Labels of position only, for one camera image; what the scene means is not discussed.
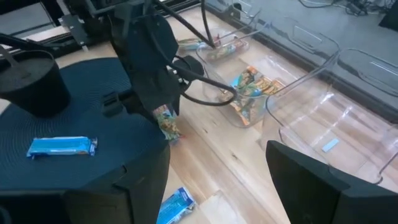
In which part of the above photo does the blue granola bar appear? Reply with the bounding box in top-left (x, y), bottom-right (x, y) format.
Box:
top-left (156, 186), bottom-right (197, 224)
top-left (229, 65), bottom-right (261, 93)
top-left (26, 136), bottom-right (98, 160)

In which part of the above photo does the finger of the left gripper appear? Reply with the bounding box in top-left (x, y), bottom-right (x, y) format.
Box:
top-left (126, 90), bottom-right (160, 123)
top-left (167, 81), bottom-right (183, 115)

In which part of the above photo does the red green chocolate granola bar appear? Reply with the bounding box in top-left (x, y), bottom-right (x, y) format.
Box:
top-left (205, 39), bottom-right (250, 62)
top-left (177, 37), bottom-right (205, 51)
top-left (152, 104), bottom-right (182, 141)

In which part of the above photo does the clear plastic bin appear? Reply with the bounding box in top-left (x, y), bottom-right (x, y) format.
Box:
top-left (200, 21), bottom-right (341, 129)
top-left (175, 6), bottom-right (271, 63)
top-left (260, 46), bottom-right (398, 185)

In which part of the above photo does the small white sticker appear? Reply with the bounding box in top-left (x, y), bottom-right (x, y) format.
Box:
top-left (321, 138), bottom-right (340, 153)

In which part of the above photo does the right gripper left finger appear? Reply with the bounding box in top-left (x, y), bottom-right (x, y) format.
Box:
top-left (63, 144), bottom-right (171, 224)

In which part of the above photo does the orange green granola bar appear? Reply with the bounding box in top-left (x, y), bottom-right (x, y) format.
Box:
top-left (223, 77), bottom-right (286, 104)
top-left (217, 90), bottom-right (268, 126)

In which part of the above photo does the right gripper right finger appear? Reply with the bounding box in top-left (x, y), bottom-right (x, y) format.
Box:
top-left (266, 140), bottom-right (351, 224)

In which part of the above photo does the black plant pot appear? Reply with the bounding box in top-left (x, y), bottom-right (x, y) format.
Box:
top-left (0, 49), bottom-right (72, 118)

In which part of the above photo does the round dark blue woven placemat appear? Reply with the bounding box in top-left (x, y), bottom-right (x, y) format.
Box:
top-left (0, 57), bottom-right (170, 191)

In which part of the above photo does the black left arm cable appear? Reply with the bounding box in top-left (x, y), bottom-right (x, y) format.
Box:
top-left (144, 0), bottom-right (239, 107)

